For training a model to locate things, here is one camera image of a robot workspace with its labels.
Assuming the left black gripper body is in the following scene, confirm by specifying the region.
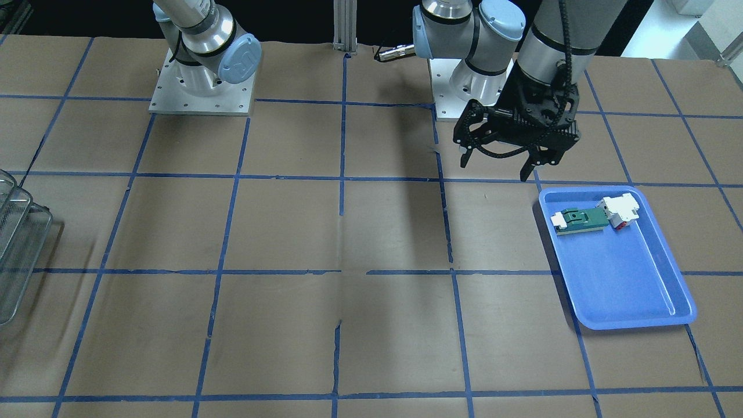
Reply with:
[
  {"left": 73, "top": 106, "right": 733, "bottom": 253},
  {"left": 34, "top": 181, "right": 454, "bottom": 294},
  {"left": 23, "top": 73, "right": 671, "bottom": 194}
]
[{"left": 485, "top": 64, "right": 581, "bottom": 150}]

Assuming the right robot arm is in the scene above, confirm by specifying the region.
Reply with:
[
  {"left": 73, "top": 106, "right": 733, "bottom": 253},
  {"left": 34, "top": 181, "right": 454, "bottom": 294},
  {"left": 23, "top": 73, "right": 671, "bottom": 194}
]
[{"left": 152, "top": 1, "right": 262, "bottom": 84}]

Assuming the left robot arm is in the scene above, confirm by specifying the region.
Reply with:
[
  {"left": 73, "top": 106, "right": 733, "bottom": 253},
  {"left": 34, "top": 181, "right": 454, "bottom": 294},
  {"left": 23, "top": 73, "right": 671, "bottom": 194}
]
[{"left": 412, "top": 1, "right": 626, "bottom": 181}]

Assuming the green circuit board module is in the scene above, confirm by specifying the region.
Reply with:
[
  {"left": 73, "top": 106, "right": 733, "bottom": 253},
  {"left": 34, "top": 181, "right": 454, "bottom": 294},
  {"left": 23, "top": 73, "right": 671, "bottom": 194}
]
[{"left": 550, "top": 207, "right": 609, "bottom": 235}]

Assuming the white plastic terminal block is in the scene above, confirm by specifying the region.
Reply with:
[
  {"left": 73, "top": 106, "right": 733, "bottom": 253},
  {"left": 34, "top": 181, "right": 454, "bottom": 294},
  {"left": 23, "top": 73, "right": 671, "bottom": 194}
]
[{"left": 596, "top": 193, "right": 640, "bottom": 230}]

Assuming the blue plastic tray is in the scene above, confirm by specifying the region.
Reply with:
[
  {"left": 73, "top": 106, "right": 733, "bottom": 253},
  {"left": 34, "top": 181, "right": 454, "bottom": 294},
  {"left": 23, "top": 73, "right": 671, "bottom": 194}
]
[{"left": 539, "top": 185, "right": 698, "bottom": 330}]

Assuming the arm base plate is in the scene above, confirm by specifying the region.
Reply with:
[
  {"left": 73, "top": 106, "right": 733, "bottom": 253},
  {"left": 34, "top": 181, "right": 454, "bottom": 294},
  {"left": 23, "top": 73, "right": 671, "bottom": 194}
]
[
  {"left": 428, "top": 58, "right": 528, "bottom": 124},
  {"left": 149, "top": 51, "right": 258, "bottom": 117}
]

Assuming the silver cable connector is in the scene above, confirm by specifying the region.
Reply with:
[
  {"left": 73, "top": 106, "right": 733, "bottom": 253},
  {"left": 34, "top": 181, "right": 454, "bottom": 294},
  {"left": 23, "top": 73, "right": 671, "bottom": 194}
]
[{"left": 373, "top": 44, "right": 416, "bottom": 63}]

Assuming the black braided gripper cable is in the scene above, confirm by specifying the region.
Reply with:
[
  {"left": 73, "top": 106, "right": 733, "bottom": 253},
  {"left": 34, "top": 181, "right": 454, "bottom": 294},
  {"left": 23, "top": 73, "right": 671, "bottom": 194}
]
[{"left": 473, "top": 0, "right": 581, "bottom": 160}]

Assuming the aluminium frame post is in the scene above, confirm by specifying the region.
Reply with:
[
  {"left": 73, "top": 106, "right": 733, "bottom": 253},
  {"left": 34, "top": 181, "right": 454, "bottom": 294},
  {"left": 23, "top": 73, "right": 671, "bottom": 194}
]
[{"left": 333, "top": 0, "right": 358, "bottom": 56}]

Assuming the clear wire shelf basket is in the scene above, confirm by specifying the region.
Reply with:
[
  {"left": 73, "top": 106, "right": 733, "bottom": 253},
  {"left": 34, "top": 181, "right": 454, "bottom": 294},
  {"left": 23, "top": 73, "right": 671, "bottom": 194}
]
[{"left": 1, "top": 170, "right": 53, "bottom": 326}]

